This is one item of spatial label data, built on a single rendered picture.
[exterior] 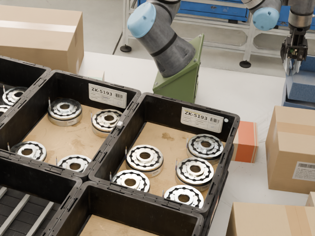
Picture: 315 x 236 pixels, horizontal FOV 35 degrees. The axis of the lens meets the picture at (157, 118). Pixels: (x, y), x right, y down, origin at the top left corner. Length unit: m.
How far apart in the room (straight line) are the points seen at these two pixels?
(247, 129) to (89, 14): 2.53
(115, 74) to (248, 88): 0.52
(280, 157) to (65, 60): 0.80
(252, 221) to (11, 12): 1.25
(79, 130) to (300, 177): 0.67
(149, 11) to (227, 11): 1.66
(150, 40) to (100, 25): 2.15
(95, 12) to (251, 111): 2.36
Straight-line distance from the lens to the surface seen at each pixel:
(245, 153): 1.63
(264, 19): 1.56
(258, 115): 1.86
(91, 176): 1.23
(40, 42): 1.81
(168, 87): 1.76
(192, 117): 1.48
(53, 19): 1.96
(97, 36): 3.69
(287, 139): 1.53
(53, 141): 1.49
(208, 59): 3.50
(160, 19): 1.71
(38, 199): 1.33
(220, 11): 3.32
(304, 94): 1.81
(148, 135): 1.50
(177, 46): 1.72
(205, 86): 1.96
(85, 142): 1.47
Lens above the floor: 1.80
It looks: 38 degrees down
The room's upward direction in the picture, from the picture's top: 4 degrees clockwise
